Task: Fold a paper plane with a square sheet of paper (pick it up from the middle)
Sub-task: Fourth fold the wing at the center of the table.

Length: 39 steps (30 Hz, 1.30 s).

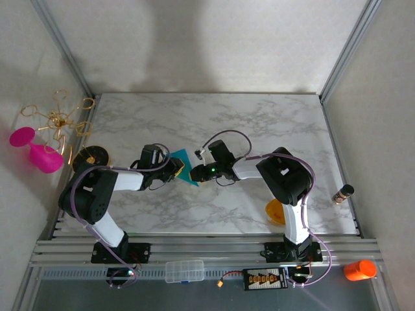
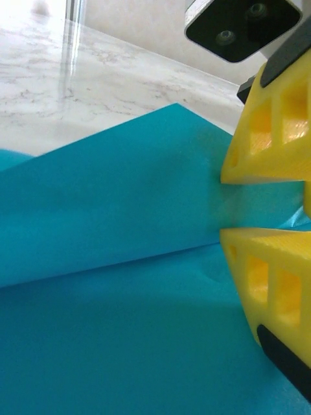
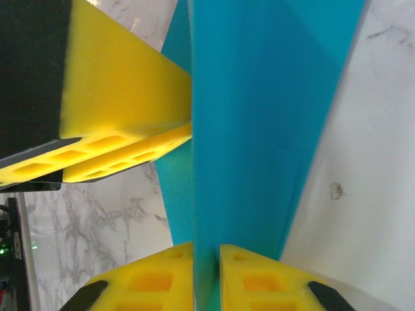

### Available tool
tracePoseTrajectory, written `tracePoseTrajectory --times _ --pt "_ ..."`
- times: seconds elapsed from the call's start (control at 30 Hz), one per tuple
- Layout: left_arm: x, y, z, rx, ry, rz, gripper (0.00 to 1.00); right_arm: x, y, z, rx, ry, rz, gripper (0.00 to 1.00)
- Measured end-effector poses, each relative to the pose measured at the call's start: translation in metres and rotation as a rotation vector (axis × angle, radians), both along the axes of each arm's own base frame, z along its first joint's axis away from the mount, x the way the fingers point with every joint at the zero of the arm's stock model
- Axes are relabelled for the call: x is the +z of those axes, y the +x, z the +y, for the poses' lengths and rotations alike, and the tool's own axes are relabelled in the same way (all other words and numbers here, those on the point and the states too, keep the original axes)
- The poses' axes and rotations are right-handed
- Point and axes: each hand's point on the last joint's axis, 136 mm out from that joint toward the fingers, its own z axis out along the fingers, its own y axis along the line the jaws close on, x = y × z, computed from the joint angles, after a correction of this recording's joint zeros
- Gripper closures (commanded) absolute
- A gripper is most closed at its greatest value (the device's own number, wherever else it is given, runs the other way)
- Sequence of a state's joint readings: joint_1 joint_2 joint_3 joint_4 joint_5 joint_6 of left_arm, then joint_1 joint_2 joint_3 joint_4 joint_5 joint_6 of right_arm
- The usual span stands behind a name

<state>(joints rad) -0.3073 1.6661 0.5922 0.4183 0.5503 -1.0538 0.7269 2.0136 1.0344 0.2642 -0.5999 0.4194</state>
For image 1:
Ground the orange translucent bowl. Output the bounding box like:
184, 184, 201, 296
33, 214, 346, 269
265, 198, 288, 227

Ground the clear plastic organizer box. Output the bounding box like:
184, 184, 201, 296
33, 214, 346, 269
164, 259, 205, 284

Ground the pink plastic goblet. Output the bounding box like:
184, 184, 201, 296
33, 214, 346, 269
8, 126, 65, 174

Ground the small black controller box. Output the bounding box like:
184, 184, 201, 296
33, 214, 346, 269
106, 267, 136, 280
289, 265, 313, 280

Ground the black charging board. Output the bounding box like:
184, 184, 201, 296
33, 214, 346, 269
243, 267, 289, 291

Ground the small bottle black cap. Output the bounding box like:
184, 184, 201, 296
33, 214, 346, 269
331, 183, 354, 205

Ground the orange cylindrical container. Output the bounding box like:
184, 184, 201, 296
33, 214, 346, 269
343, 259, 378, 282

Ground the gold wire stand black base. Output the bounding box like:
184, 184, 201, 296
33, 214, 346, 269
20, 89, 111, 174

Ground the aluminium table frame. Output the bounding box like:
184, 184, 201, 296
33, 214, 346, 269
29, 93, 386, 269

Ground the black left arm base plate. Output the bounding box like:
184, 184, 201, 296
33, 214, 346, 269
90, 242, 152, 264

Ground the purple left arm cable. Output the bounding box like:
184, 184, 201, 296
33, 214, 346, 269
69, 142, 171, 289

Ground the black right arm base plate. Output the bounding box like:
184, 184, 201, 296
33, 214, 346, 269
264, 241, 324, 263

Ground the red wire yellow connector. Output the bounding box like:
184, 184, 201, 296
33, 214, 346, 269
217, 270, 246, 288

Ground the grey slotted cable duct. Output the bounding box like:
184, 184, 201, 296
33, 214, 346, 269
38, 267, 247, 281

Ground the aluminium corner post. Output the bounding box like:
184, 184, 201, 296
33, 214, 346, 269
30, 0, 97, 101
318, 0, 380, 104

